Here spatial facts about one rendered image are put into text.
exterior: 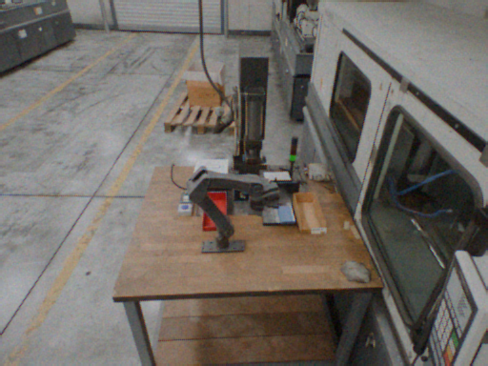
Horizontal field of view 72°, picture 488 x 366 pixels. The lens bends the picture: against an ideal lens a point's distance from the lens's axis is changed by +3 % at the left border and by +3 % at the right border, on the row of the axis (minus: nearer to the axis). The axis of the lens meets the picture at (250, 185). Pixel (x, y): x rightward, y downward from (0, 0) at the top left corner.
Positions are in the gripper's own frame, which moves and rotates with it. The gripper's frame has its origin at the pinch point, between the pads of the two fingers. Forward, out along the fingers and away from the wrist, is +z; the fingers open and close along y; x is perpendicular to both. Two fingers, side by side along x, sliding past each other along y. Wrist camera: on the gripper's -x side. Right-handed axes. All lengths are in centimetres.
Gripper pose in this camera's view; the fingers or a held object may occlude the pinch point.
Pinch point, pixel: (254, 211)
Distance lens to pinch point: 159.9
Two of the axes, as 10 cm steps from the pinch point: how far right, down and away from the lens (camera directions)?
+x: -10.0, -0.7, 0.0
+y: 0.6, -9.0, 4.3
